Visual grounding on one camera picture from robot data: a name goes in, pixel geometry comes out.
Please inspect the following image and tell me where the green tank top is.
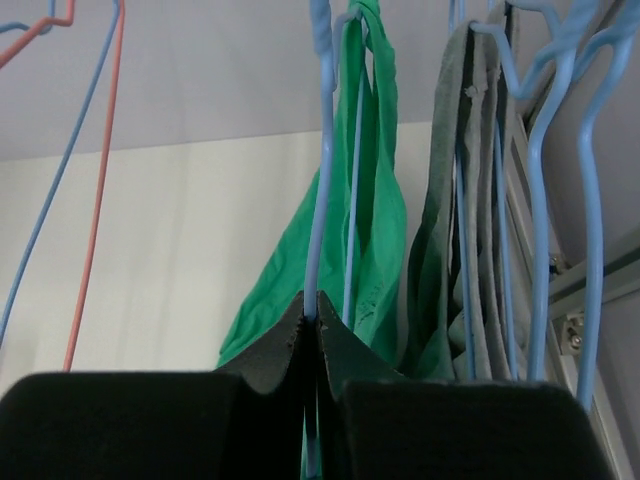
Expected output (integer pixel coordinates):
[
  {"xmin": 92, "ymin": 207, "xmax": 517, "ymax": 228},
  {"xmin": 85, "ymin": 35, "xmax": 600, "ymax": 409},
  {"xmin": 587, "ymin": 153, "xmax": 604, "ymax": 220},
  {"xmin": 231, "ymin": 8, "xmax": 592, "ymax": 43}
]
[{"xmin": 218, "ymin": 1, "xmax": 407, "ymax": 366}]

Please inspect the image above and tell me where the blue hanger under grey top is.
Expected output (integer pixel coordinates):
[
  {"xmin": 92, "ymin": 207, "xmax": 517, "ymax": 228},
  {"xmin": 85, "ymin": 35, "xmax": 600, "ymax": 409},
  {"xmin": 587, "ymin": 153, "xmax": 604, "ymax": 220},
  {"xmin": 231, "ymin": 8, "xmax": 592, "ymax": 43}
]
[{"xmin": 456, "ymin": 19, "xmax": 526, "ymax": 381}]

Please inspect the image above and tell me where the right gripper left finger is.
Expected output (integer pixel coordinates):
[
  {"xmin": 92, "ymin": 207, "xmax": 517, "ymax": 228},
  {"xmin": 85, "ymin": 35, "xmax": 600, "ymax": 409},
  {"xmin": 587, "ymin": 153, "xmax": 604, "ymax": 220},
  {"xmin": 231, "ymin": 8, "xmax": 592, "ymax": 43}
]
[{"xmin": 1, "ymin": 297, "xmax": 305, "ymax": 479}]

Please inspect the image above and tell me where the grey tank top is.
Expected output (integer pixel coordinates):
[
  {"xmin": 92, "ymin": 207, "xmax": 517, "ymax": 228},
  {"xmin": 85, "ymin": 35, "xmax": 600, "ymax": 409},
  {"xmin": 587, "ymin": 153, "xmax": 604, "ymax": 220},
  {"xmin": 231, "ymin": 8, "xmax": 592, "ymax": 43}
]
[{"xmin": 399, "ymin": 22, "xmax": 531, "ymax": 380}]

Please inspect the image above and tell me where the pink wire hanger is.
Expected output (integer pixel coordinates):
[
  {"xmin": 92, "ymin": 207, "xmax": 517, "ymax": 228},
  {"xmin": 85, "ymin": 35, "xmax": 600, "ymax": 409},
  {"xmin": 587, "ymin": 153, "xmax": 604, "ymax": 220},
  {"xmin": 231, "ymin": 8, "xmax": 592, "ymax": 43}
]
[{"xmin": 0, "ymin": 0, "xmax": 126, "ymax": 374}]

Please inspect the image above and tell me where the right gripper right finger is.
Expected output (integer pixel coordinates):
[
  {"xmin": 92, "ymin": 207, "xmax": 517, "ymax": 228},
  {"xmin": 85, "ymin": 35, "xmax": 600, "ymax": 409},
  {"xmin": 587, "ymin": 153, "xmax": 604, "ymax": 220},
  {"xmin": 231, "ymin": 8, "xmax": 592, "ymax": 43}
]
[{"xmin": 317, "ymin": 293, "xmax": 614, "ymax": 479}]

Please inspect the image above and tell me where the right aluminium frame strut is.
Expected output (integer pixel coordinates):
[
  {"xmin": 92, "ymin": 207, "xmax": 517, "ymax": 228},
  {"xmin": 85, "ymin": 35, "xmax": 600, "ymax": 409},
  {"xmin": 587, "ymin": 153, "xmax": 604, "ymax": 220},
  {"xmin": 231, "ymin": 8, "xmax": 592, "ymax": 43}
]
[{"xmin": 509, "ymin": 0, "xmax": 640, "ymax": 480}]

